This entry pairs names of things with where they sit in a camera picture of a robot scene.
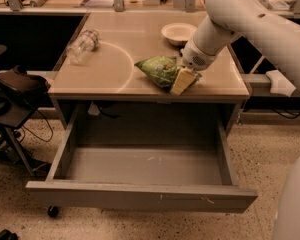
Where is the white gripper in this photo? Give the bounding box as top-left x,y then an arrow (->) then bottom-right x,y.
170,37 -> 220,95

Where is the green jalapeno chip bag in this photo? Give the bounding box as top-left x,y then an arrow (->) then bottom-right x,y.
135,55 -> 185,88

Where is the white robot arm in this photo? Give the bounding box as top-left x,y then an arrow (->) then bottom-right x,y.
182,0 -> 300,91

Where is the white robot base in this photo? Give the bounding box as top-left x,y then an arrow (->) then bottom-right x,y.
266,70 -> 296,97

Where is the grey open top drawer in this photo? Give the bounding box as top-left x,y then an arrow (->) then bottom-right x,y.
27,102 -> 257,213

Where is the black chair with bag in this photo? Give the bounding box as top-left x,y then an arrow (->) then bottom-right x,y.
0,43 -> 54,177

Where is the white bowl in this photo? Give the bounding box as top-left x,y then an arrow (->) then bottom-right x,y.
161,23 -> 197,46

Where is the grey table cabinet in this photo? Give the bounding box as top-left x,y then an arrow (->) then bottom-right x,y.
49,11 -> 250,125

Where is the clear plastic water bottle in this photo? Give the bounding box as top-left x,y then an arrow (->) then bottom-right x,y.
66,29 -> 99,65

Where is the black caster wheel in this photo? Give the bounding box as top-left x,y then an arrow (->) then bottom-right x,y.
47,206 -> 59,218

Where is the black floor cable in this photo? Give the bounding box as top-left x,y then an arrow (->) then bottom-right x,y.
21,108 -> 55,144

